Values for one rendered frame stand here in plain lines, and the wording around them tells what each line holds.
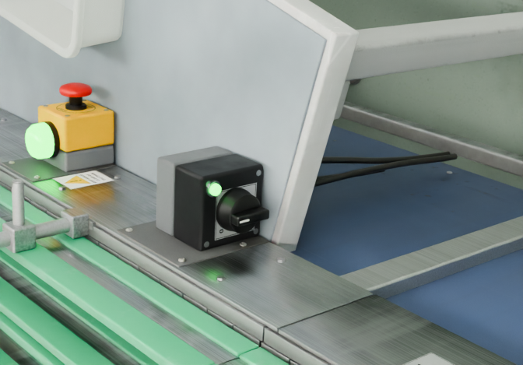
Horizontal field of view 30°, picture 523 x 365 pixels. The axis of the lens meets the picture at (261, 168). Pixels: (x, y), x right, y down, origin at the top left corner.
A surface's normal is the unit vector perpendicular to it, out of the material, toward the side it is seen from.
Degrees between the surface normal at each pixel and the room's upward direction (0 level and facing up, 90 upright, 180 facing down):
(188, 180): 0
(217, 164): 90
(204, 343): 90
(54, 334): 90
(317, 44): 0
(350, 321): 90
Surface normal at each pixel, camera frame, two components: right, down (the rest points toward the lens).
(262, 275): 0.05, -0.95
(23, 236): 0.64, 0.27
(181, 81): -0.76, 0.17
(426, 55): 0.61, 0.51
